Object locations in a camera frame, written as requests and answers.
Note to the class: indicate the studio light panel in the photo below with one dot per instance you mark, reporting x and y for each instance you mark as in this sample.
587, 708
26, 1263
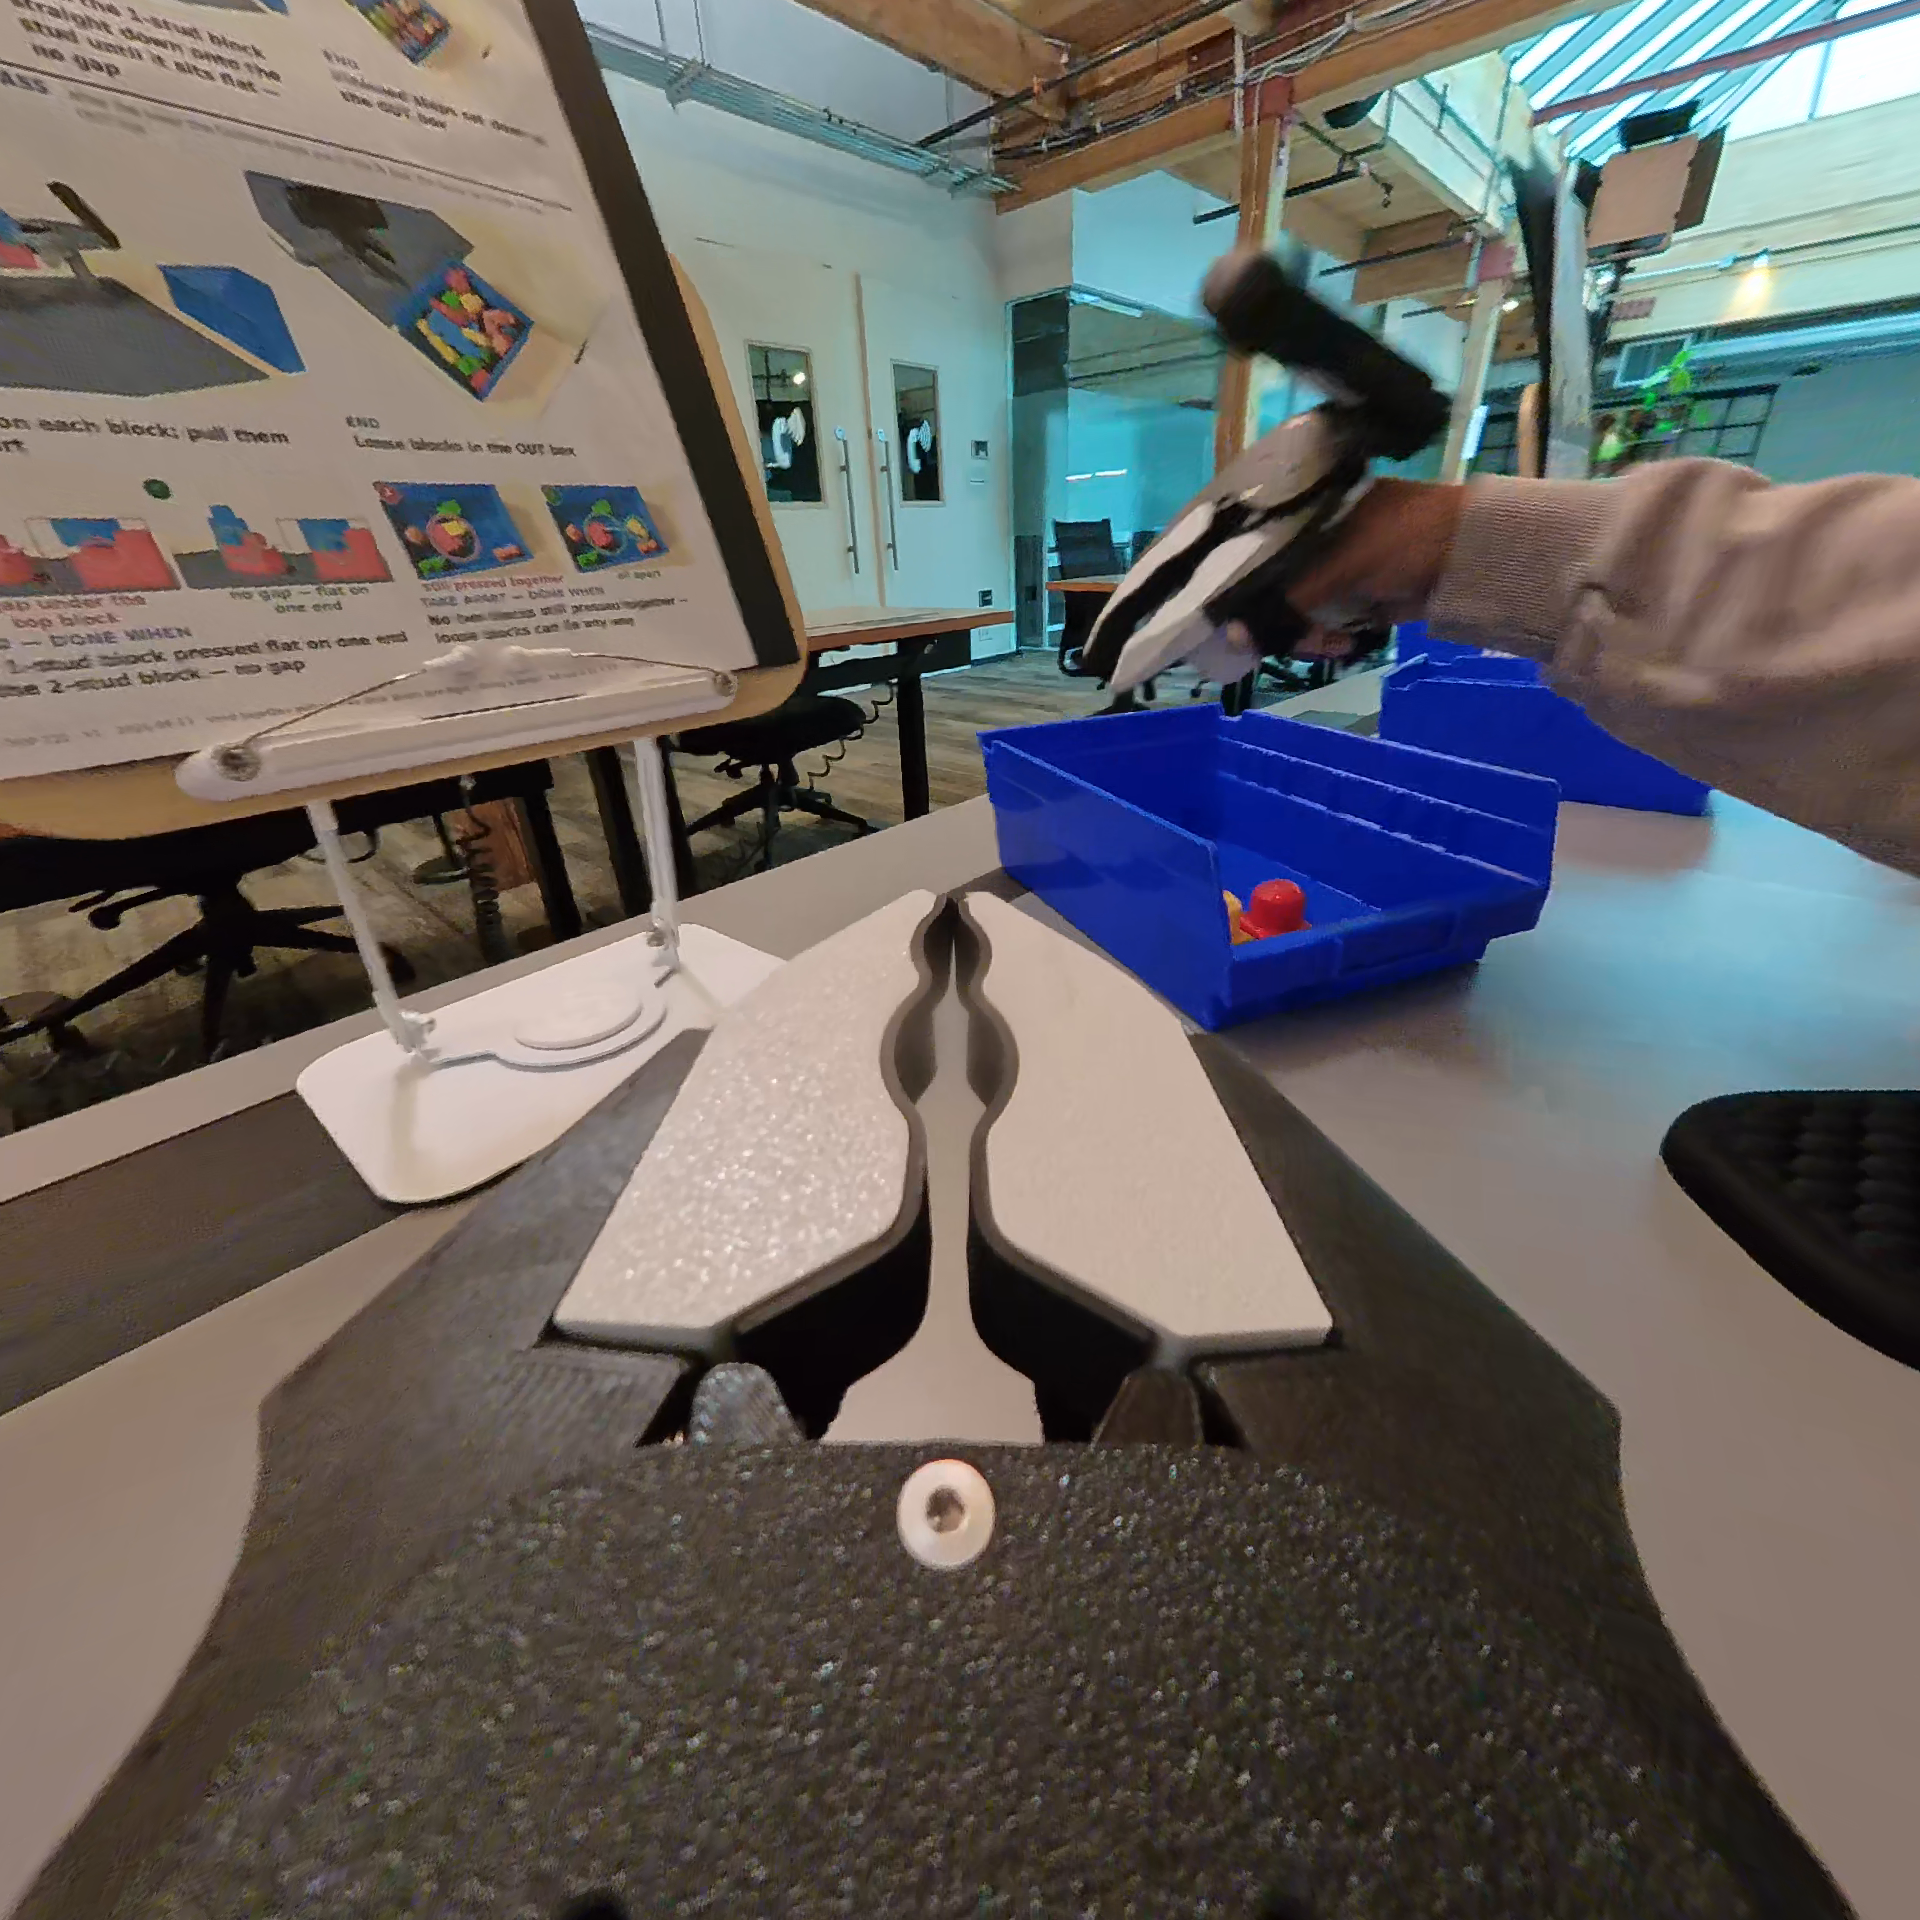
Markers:
1652, 194

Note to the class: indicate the standing banner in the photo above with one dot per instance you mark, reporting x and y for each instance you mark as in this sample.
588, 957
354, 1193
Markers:
1559, 332

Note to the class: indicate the green potted plant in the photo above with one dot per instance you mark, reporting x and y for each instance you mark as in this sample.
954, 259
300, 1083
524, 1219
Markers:
1658, 397

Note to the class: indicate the black office chair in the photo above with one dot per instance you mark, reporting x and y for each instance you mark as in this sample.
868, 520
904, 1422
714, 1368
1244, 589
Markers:
1088, 545
152, 876
783, 735

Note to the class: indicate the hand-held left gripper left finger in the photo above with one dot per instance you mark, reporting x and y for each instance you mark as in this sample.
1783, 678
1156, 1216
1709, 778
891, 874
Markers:
750, 1188

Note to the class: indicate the wooden top desk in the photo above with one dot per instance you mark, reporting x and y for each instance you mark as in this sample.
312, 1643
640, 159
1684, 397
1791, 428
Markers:
900, 618

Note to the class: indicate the person's right hand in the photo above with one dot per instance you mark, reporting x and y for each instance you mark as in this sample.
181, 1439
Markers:
1395, 555

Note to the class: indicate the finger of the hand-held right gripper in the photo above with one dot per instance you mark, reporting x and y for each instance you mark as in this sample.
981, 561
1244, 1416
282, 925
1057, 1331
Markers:
1263, 480
1188, 638

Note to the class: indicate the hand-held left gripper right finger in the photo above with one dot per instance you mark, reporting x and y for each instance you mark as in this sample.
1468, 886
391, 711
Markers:
1153, 1188

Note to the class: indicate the blue plastic bin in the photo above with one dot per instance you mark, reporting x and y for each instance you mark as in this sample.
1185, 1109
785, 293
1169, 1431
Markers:
1501, 735
1113, 858

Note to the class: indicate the black wrist rest pad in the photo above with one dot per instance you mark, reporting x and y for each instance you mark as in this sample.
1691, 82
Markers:
1816, 1198

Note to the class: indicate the instruction sheet on white stand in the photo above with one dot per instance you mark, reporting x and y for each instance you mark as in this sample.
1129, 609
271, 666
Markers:
685, 377

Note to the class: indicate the red one-stud block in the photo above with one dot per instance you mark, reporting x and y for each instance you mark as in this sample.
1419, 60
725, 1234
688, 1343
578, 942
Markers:
1275, 906

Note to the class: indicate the wooden post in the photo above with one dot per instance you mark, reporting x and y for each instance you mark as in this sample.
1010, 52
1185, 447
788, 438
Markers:
1251, 227

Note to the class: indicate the yellow two-stud block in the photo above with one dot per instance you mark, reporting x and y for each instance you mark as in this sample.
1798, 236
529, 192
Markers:
1234, 918

